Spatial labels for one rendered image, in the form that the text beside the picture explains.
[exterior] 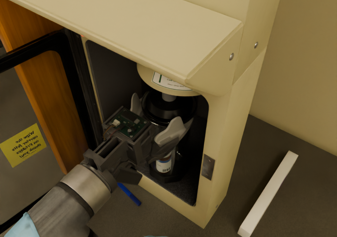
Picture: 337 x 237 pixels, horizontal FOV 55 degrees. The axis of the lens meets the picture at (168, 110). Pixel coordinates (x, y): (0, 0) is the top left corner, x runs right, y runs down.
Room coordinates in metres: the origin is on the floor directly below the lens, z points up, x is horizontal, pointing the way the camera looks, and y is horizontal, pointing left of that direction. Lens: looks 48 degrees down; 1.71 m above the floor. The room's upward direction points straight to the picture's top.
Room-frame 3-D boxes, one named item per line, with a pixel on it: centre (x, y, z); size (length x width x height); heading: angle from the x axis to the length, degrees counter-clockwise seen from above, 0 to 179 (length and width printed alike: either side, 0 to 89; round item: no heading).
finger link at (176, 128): (0.37, -0.01, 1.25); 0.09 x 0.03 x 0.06; 119
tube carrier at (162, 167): (0.43, 0.00, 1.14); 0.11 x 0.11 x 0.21
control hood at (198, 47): (0.36, 0.08, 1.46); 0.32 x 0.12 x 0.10; 54
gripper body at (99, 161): (0.32, 0.08, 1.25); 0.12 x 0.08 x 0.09; 144
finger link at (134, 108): (0.43, 0.06, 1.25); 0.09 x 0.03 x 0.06; 168
